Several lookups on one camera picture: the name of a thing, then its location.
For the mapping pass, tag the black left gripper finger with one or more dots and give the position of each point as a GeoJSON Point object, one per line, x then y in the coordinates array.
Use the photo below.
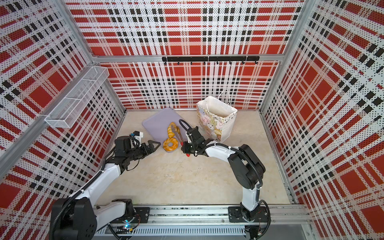
{"type": "Point", "coordinates": [147, 151]}
{"type": "Point", "coordinates": [153, 144]}

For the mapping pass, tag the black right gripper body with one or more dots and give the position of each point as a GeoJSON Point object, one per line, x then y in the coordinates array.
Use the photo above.
{"type": "Point", "coordinates": [188, 147]}

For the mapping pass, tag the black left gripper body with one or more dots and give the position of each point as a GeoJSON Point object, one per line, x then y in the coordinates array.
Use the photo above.
{"type": "Point", "coordinates": [136, 152]}

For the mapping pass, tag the grey lilac tray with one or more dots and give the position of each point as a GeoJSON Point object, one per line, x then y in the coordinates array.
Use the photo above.
{"type": "Point", "coordinates": [157, 125]}

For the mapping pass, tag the ring doughnut bread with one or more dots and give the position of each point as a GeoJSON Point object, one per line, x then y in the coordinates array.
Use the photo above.
{"type": "Point", "coordinates": [170, 144]}

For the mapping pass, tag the croissant shaped bread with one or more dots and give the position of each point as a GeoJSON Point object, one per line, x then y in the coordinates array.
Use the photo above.
{"type": "Point", "coordinates": [170, 133]}

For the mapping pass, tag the cartoon animal paper bag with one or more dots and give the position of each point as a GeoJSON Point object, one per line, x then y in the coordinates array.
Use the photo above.
{"type": "Point", "coordinates": [217, 116]}

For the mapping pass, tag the red handled metal tongs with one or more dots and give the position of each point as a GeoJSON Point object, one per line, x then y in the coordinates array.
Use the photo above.
{"type": "Point", "coordinates": [180, 139]}

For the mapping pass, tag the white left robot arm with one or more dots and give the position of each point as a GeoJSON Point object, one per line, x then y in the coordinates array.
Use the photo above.
{"type": "Point", "coordinates": [75, 217]}

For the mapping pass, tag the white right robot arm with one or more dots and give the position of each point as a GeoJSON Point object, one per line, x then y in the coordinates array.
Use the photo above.
{"type": "Point", "coordinates": [246, 166]}

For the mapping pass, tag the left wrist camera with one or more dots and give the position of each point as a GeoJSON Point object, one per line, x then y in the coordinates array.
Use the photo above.
{"type": "Point", "coordinates": [137, 135]}

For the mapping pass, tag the white wire mesh basket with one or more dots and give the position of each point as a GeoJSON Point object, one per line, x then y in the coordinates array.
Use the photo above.
{"type": "Point", "coordinates": [69, 109]}

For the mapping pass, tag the black hook rail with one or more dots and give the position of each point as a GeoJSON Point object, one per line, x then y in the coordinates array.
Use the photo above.
{"type": "Point", "coordinates": [211, 59]}

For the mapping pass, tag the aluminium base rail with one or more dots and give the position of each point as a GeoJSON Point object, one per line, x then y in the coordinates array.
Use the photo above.
{"type": "Point", "coordinates": [275, 222]}

